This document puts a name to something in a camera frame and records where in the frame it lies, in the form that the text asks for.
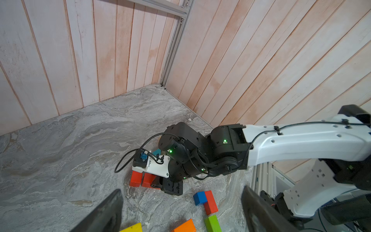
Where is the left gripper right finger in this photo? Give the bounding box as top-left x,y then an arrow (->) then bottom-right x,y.
241,186 -> 298,232

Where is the red block pair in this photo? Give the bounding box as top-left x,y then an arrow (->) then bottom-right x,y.
141,173 -> 159,189
129,171 -> 143,187

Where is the green block lower right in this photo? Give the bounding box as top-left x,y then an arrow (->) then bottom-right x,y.
204,215 -> 222,232

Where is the blue cube block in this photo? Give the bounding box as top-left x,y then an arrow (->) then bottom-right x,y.
193,191 -> 207,206

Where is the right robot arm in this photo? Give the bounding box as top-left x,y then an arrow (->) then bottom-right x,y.
151,104 -> 371,224

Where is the orange block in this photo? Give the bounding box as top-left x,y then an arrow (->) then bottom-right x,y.
172,219 -> 197,232

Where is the yellow rectangular block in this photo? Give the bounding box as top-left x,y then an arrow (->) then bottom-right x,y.
120,223 -> 143,232

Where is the teal triangle block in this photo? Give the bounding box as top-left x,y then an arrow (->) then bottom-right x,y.
152,149 -> 161,157

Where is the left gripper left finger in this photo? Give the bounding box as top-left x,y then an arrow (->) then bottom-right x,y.
71,189 -> 123,232

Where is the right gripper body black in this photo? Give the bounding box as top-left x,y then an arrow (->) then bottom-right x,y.
158,122 -> 209,195

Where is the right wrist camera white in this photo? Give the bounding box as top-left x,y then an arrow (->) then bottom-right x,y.
132,151 -> 171,178

